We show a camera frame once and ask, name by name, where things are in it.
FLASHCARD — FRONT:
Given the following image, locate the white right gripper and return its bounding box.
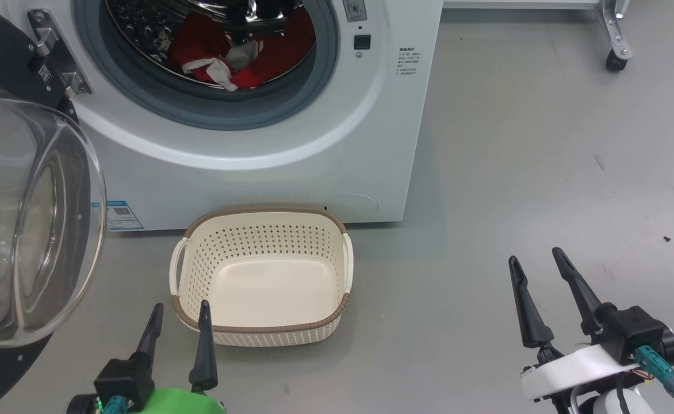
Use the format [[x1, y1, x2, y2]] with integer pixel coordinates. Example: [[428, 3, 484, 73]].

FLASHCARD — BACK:
[[508, 247, 657, 402]]

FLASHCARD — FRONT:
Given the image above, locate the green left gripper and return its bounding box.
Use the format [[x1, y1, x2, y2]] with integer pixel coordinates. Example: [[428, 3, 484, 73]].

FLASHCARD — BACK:
[[135, 300, 227, 414]]

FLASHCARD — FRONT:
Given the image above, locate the black-rimmed glass washer door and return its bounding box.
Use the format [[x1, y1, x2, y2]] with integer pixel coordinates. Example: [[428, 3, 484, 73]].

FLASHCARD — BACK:
[[0, 0, 108, 414]]

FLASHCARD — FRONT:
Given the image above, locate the red and white garment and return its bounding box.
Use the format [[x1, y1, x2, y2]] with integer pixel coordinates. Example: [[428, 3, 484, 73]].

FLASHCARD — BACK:
[[168, 5, 318, 93]]

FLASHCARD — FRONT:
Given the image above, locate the cream perforated laundry basket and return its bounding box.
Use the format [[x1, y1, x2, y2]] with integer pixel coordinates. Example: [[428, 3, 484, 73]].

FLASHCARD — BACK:
[[168, 206, 354, 348]]

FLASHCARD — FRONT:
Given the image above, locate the white front-load washing machine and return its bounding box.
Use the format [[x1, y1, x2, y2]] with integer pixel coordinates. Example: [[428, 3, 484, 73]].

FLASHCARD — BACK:
[[0, 0, 445, 232]]

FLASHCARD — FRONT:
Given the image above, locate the grey rubber door seal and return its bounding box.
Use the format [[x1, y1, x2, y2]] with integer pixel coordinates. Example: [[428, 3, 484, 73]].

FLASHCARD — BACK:
[[72, 0, 340, 132]]

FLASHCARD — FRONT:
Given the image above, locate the metal door hinge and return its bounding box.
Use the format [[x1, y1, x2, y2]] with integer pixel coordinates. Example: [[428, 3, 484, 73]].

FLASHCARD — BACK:
[[26, 9, 93, 98]]

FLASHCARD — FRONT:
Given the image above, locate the washing machine drum with laundry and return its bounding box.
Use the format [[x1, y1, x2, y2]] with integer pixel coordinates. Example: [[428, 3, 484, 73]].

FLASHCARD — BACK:
[[104, 0, 318, 90]]

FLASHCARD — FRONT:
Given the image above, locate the blue energy label sticker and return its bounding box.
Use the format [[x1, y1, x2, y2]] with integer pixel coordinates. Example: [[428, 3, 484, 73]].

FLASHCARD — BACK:
[[91, 200, 144, 232]]

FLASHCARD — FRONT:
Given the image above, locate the shiny metal caster leg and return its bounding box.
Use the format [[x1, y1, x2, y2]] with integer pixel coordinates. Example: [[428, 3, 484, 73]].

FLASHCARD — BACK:
[[595, 0, 634, 73]]

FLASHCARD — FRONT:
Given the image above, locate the white partition panel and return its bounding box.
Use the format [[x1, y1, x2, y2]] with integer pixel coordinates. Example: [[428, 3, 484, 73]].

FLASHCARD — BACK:
[[443, 0, 602, 10]]

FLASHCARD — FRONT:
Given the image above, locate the teal right camera connector cable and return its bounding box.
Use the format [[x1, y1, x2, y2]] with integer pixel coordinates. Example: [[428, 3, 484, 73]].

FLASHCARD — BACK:
[[634, 345, 674, 412]]

